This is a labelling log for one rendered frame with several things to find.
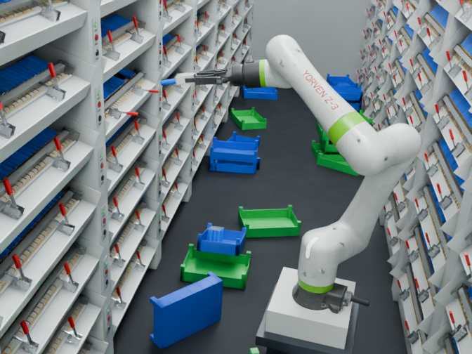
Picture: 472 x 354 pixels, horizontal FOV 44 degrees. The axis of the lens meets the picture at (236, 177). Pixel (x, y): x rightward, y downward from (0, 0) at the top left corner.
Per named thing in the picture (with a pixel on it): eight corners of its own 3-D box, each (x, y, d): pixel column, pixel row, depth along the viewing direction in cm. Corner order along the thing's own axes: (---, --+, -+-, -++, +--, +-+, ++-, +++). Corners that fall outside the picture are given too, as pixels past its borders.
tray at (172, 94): (187, 91, 309) (197, 68, 303) (158, 130, 255) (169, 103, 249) (153, 75, 308) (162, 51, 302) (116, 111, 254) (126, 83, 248)
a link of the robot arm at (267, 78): (304, 93, 198) (303, 64, 201) (301, 76, 186) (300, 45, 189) (263, 95, 200) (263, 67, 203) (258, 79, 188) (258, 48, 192)
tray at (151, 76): (152, 93, 238) (160, 72, 234) (100, 147, 183) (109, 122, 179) (107, 71, 237) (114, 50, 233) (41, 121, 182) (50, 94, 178)
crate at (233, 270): (249, 265, 282) (251, 251, 279) (244, 289, 264) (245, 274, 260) (189, 257, 285) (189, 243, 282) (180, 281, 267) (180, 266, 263)
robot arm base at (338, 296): (371, 300, 201) (374, 286, 198) (362, 326, 188) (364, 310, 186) (299, 279, 209) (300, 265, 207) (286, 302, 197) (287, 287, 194)
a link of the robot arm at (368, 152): (383, 178, 174) (407, 152, 166) (357, 189, 166) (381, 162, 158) (345, 133, 181) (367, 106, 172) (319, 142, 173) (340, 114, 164)
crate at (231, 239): (206, 237, 302) (208, 223, 302) (244, 242, 300) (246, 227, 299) (196, 251, 273) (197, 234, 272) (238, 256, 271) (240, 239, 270)
